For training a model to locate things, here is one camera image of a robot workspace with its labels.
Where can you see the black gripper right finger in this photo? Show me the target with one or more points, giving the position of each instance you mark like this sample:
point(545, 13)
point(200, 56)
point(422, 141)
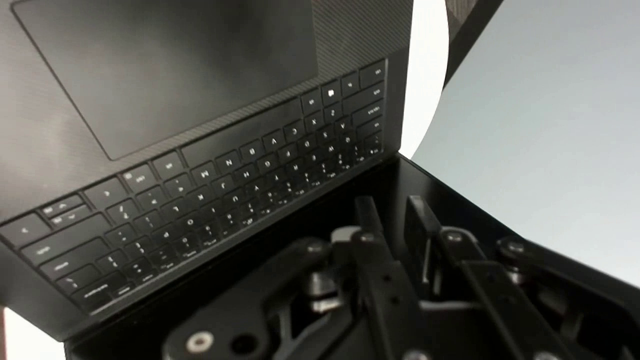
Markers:
point(452, 263)

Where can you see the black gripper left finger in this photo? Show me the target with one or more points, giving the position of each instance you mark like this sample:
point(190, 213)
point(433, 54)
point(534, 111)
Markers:
point(385, 288)

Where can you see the silver Dell laptop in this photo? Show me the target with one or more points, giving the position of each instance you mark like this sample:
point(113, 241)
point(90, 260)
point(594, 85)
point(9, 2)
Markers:
point(176, 174)

